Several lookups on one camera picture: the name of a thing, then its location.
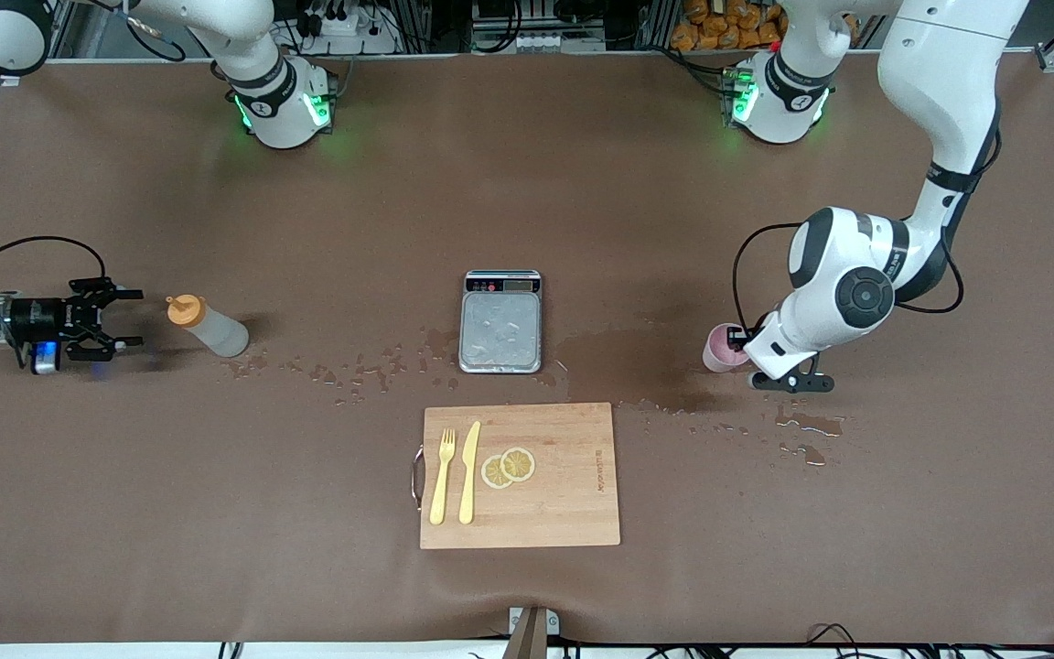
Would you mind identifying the yellow plastic fork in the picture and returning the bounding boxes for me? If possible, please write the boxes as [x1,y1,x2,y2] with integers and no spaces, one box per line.
[429,428,457,526]

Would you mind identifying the clear sauce bottle orange cap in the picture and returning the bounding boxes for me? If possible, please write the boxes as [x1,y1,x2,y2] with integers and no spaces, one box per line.
[167,294,251,359]

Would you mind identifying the orange snack bags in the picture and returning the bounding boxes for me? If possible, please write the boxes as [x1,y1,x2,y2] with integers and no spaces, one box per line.
[671,0,789,52]

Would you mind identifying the wooden cutting board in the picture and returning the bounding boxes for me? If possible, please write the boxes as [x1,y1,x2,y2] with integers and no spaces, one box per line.
[411,402,622,550]

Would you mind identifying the silver digital kitchen scale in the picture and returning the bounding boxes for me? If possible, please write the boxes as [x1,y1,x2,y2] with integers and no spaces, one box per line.
[458,269,543,374]

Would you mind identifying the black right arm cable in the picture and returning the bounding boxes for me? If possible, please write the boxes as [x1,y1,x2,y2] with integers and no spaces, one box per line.
[0,236,109,305]

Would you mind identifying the white power strip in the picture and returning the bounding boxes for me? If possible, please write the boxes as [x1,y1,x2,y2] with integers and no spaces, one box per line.
[303,0,404,56]

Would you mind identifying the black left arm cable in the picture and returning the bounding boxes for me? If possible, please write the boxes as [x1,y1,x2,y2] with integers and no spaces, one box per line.
[732,110,1004,335]

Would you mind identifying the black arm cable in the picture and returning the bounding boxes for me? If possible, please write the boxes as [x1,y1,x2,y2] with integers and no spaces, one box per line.
[732,110,1004,335]
[0,236,109,305]

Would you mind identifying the yellow plastic knife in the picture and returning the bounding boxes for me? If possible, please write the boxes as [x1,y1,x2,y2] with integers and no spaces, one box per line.
[458,420,482,525]

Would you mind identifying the pink plastic cup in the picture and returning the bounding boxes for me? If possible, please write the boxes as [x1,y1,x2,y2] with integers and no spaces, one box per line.
[703,322,752,373]

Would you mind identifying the metal table clamp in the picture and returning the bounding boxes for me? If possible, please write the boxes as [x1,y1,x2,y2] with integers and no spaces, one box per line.
[507,606,561,659]

